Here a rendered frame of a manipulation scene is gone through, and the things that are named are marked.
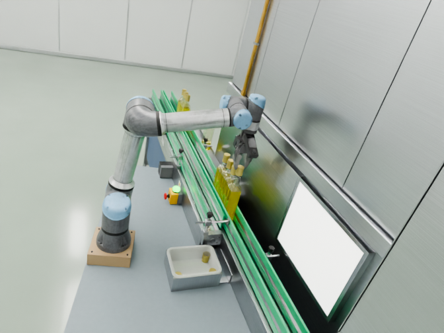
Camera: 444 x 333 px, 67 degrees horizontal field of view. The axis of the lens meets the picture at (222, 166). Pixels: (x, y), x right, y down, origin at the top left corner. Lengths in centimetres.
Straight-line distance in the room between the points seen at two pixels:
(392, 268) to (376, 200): 54
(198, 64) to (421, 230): 722
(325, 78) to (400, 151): 44
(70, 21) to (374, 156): 654
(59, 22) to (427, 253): 700
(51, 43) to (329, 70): 638
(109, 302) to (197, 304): 36
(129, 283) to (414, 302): 118
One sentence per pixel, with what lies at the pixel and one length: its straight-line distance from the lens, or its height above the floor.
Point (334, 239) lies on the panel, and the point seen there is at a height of 125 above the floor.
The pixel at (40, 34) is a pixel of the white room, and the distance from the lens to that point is 730.
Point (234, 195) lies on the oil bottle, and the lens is 165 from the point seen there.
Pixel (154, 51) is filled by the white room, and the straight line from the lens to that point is 738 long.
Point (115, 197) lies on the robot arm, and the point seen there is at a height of 104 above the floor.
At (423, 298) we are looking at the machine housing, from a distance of 61.
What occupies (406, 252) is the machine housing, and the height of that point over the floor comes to 164.
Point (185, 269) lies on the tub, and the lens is 161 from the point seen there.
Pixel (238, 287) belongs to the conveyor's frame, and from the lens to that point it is 154.
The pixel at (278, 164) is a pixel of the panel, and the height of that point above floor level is 128.
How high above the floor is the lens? 194
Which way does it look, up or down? 29 degrees down
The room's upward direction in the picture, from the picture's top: 14 degrees clockwise
